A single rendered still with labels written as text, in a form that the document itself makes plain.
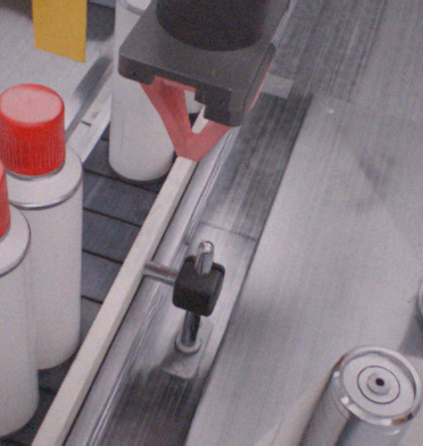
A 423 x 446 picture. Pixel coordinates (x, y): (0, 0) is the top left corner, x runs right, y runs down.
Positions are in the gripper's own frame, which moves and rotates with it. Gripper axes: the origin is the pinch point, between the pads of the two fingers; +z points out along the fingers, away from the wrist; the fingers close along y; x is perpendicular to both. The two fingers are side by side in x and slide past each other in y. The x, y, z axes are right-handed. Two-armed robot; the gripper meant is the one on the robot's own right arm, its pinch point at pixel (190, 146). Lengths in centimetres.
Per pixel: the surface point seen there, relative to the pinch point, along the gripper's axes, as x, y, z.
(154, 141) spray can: 4.7, 8.7, 8.9
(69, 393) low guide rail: 2.1, -12.5, 10.1
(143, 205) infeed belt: 4.4, 6.4, 13.6
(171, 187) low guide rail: 2.2, 5.8, 10.1
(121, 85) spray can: 7.5, 8.4, 4.4
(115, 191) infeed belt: 6.9, 6.9, 13.6
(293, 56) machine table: -1.0, 37.2, 18.5
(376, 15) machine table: -8, 49, 18
